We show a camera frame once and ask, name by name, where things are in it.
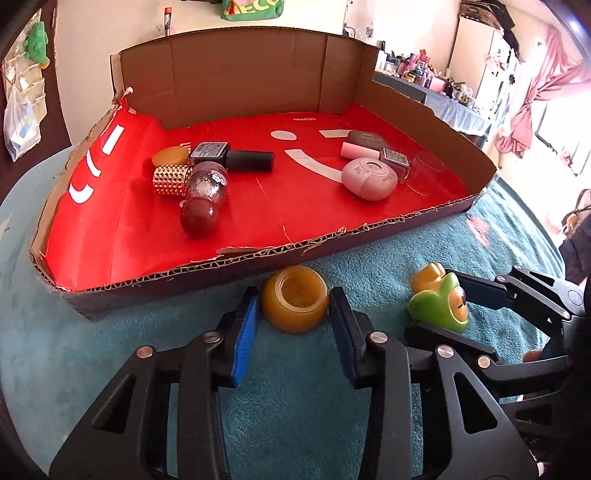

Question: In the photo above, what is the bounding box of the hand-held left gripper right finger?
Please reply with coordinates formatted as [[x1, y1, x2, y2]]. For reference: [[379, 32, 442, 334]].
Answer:
[[329, 286, 541, 480]]

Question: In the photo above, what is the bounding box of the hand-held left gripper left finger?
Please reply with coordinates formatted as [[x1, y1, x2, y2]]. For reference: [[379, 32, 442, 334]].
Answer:
[[48, 286, 260, 480]]

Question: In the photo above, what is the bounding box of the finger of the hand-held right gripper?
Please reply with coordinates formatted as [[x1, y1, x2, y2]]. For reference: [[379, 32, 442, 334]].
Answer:
[[455, 265, 586, 321], [404, 323, 573, 407]]

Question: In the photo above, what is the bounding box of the green yellow figure toy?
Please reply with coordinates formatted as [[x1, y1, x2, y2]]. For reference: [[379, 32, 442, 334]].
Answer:
[[409, 262, 469, 334]]

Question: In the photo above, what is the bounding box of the amber round jar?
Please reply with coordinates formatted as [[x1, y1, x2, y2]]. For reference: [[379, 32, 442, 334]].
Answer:
[[261, 265, 331, 333]]

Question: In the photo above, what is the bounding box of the glitter bottle red ball cap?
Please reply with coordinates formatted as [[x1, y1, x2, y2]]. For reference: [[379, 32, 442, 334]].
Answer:
[[179, 161, 230, 239]]

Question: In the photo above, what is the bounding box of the pink round case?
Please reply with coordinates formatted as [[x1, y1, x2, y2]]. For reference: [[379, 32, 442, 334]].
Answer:
[[341, 157, 399, 201]]

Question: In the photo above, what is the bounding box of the gold studded cylinder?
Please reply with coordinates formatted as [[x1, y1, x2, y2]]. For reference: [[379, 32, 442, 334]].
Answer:
[[152, 165, 195, 197]]

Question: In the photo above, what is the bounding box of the black nail polish bottle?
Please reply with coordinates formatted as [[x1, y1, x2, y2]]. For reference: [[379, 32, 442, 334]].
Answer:
[[188, 141, 275, 172]]

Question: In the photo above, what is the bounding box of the purple nail polish pink cap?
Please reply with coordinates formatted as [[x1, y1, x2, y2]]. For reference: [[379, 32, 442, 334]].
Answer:
[[341, 141, 411, 181]]

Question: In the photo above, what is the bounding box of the orange oval soap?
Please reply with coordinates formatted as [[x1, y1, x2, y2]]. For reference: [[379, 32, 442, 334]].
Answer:
[[151, 145, 191, 168]]

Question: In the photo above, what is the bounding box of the cardboard box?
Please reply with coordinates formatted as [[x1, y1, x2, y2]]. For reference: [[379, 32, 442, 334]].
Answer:
[[28, 28, 498, 321]]

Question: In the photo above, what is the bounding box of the person's dark clothing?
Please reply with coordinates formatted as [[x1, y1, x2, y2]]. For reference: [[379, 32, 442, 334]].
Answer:
[[558, 189, 591, 296]]

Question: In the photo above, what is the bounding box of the red paper box liner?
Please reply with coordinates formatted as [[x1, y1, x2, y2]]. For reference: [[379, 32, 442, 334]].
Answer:
[[48, 102, 469, 291]]

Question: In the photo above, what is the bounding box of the table with dark cloth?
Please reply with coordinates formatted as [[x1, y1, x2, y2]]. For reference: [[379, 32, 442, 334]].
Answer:
[[372, 71, 492, 148]]

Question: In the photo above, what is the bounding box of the pink curtain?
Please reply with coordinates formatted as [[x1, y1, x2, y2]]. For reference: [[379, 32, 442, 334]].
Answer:
[[496, 25, 591, 158]]

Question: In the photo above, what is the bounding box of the white wardrobe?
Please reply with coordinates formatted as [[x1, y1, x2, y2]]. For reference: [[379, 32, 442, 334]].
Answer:
[[450, 14, 522, 130]]

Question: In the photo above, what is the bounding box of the row of cosmetic bottles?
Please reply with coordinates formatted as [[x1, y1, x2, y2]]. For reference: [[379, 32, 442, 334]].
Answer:
[[376, 46, 476, 102]]

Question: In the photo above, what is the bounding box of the black clothing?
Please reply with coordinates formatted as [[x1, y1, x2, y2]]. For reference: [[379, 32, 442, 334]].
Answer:
[[489, 0, 520, 65]]

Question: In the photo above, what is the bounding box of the patterned dark bag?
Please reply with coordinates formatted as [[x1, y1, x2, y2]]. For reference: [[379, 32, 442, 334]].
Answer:
[[461, 0, 499, 28]]

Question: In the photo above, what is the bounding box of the clear plastic bag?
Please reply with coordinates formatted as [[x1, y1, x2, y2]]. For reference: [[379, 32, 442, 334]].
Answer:
[[4, 85, 38, 162]]

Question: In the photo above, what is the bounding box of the dark brown door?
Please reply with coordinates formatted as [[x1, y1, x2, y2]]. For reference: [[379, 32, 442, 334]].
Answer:
[[0, 0, 75, 204]]

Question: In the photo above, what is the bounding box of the green tote bag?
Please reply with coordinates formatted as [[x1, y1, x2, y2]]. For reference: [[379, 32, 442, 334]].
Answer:
[[219, 0, 284, 21]]

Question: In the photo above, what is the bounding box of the hanging pocket organizer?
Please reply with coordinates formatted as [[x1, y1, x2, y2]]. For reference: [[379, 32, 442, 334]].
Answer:
[[0, 46, 49, 121]]

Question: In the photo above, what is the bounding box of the green plush toy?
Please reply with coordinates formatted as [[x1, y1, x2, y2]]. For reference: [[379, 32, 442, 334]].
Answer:
[[25, 21, 51, 70]]

